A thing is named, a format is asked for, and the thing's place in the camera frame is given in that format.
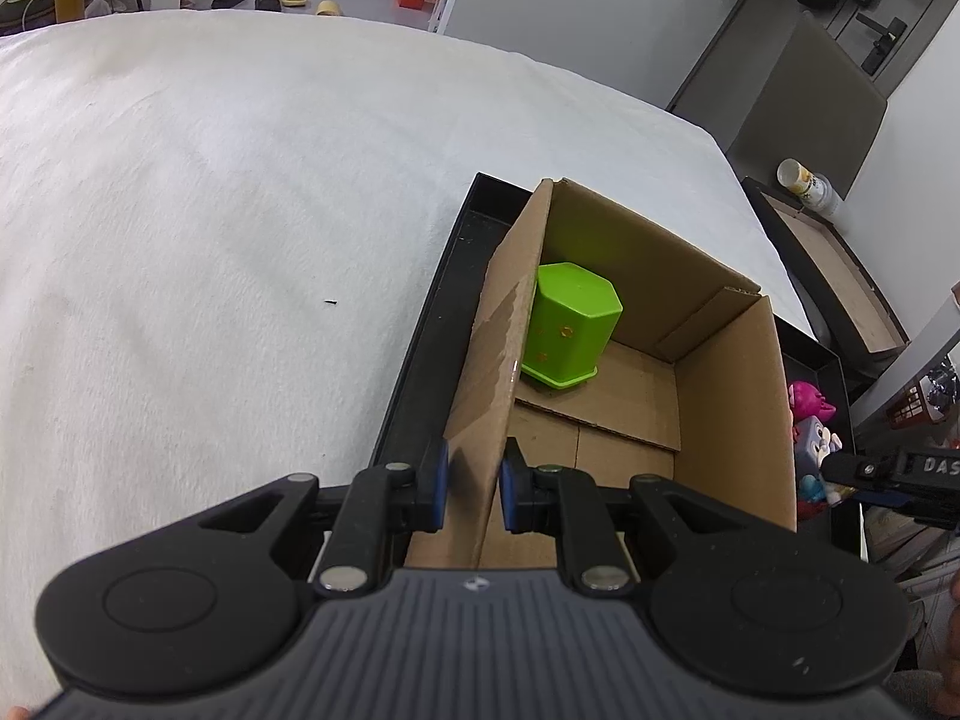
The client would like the magenta pink toy figure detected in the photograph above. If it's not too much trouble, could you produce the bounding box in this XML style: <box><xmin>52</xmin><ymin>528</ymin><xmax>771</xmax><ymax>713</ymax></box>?
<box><xmin>787</xmin><ymin>381</ymin><xmax>837</xmax><ymax>428</ymax></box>

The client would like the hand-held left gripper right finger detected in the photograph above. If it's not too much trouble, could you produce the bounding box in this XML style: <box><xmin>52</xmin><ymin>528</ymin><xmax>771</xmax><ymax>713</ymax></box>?
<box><xmin>499</xmin><ymin>436</ymin><xmax>758</xmax><ymax>592</ymax></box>

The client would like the green hexagonal plastic container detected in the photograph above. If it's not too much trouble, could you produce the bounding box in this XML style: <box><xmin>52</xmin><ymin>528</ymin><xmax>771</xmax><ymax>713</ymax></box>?
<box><xmin>520</xmin><ymin>262</ymin><xmax>624</xmax><ymax>391</ymax></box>

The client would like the paper cup with print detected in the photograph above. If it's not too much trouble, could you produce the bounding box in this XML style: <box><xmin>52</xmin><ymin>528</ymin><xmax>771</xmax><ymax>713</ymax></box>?
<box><xmin>776</xmin><ymin>158</ymin><xmax>845</xmax><ymax>217</ymax></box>

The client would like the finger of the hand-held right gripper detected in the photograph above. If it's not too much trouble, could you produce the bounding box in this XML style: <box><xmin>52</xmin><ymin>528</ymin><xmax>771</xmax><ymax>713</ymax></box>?
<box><xmin>851</xmin><ymin>487</ymin><xmax>920</xmax><ymax>511</ymax></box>
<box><xmin>820</xmin><ymin>451</ymin><xmax>901</xmax><ymax>487</ymax></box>

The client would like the black box brown interior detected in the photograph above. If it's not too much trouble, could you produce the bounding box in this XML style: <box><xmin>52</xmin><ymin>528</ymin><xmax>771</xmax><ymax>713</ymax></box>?
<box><xmin>741</xmin><ymin>176</ymin><xmax>910</xmax><ymax>361</ymax></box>

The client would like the white blue cube figure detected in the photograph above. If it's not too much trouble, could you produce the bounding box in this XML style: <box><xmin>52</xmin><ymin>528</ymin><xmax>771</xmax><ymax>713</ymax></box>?
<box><xmin>791</xmin><ymin>416</ymin><xmax>845</xmax><ymax>500</ymax></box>

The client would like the red basket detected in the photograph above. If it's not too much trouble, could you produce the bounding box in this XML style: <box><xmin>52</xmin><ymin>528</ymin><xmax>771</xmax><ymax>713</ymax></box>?
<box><xmin>889</xmin><ymin>382</ymin><xmax>935</xmax><ymax>428</ymax></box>

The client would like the black door handle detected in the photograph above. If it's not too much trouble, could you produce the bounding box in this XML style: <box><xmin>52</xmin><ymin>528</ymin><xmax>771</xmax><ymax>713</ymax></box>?
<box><xmin>855</xmin><ymin>13</ymin><xmax>908</xmax><ymax>76</ymax></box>

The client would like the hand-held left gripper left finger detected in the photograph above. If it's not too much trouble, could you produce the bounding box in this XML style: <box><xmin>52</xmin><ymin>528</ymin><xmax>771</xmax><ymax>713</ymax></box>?
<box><xmin>196</xmin><ymin>441</ymin><xmax>451</xmax><ymax>592</ymax></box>

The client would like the brown cardboard box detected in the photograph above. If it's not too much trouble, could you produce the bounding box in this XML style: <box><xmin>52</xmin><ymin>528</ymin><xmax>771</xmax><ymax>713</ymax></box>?
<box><xmin>442</xmin><ymin>178</ymin><xmax>797</xmax><ymax>569</ymax></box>

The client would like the black shallow tray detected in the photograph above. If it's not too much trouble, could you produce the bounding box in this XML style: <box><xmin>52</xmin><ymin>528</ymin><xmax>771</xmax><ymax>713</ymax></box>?
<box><xmin>370</xmin><ymin>172</ymin><xmax>869</xmax><ymax>567</ymax></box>

